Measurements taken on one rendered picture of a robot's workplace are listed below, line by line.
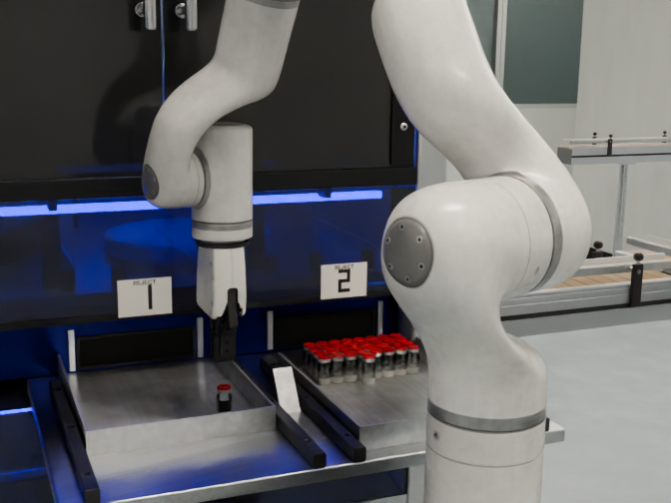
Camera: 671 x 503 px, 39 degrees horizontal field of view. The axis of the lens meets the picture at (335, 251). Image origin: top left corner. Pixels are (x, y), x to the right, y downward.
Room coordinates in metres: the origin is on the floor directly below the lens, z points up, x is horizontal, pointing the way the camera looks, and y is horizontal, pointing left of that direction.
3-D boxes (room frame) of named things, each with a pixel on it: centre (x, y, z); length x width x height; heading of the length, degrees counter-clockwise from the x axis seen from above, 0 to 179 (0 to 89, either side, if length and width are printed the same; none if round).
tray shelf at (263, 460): (1.35, 0.08, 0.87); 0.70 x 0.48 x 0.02; 112
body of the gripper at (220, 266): (1.28, 0.16, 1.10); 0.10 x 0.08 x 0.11; 22
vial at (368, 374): (1.44, -0.06, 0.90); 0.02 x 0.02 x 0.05
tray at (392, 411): (1.38, -0.09, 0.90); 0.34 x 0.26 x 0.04; 22
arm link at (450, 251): (0.89, -0.13, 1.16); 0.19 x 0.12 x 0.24; 130
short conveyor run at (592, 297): (1.93, -0.45, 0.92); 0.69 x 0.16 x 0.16; 112
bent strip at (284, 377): (1.28, 0.05, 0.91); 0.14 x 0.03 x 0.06; 23
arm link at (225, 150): (1.28, 0.16, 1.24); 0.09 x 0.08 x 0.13; 130
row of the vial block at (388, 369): (1.46, -0.06, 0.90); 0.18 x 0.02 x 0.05; 112
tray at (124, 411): (1.35, 0.27, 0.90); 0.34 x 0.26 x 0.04; 22
